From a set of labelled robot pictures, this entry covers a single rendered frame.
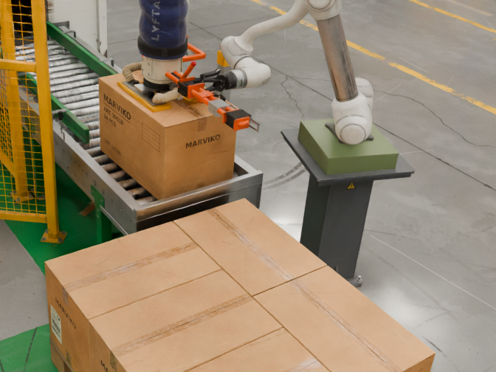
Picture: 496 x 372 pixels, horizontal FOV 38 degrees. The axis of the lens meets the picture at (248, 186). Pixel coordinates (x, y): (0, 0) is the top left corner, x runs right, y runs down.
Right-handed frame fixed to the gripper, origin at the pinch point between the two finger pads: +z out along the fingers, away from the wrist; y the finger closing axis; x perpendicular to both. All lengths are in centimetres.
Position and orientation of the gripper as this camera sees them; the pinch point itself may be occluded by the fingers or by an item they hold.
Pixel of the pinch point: (193, 88)
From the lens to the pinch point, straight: 317.5
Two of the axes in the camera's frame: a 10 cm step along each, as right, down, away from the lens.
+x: -5.9, -4.6, 6.7
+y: -0.8, 8.5, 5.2
